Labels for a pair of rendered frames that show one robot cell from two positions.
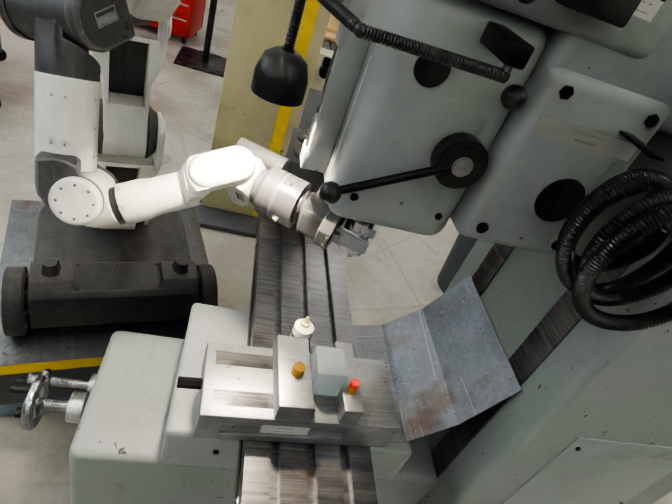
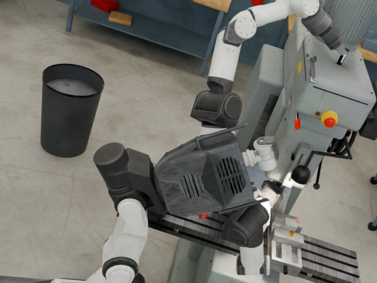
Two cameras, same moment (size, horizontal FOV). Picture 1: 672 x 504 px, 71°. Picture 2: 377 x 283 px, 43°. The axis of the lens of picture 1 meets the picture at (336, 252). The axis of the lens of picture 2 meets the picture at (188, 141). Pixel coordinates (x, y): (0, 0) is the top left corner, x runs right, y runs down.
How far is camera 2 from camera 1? 2.14 m
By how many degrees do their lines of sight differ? 58
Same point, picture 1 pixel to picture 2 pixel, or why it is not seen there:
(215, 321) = (224, 264)
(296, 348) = (280, 231)
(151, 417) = not seen: outside the picture
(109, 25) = not seen: hidden behind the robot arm
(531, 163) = not seen: hidden behind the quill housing
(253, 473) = (306, 264)
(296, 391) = (298, 237)
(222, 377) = (287, 258)
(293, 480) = (307, 255)
